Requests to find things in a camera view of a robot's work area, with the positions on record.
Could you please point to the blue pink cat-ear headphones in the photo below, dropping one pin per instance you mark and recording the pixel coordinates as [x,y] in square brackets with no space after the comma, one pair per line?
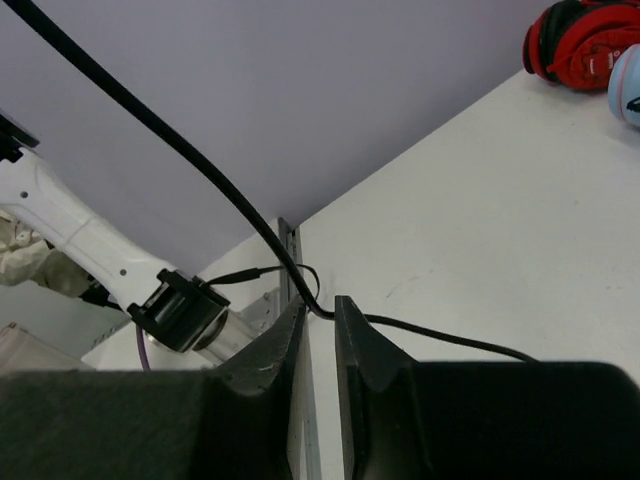
[623,88]

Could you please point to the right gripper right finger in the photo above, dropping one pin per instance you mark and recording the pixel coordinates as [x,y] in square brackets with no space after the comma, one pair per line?
[376,414]

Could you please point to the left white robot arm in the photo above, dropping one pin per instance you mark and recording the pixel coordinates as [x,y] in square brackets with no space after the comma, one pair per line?
[52,238]

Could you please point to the black headset with cable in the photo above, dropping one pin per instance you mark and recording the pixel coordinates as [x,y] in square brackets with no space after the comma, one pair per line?
[48,31]

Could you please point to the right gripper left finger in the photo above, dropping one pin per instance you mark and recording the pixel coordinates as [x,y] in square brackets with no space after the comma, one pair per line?
[247,405]

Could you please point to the red black headphones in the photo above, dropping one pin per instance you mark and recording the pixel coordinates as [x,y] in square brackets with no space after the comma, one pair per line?
[577,43]

